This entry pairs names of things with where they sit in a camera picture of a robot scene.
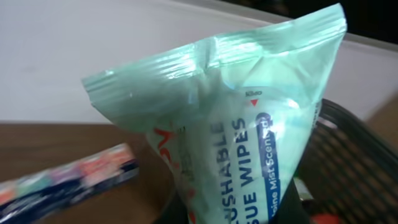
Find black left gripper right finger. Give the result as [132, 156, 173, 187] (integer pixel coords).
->
[273, 179, 311, 224]

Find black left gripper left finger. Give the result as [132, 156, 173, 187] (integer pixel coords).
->
[155, 192, 189, 224]

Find red spaghetti packet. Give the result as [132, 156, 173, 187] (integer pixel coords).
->
[311, 213, 341, 224]

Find grey plastic basket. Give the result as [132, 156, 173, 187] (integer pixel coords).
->
[297, 100, 397, 223]

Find light blue snack packet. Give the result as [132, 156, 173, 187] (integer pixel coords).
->
[83, 4, 347, 223]

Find Kleenex tissue multipack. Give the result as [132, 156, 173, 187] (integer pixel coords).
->
[1, 144, 139, 224]

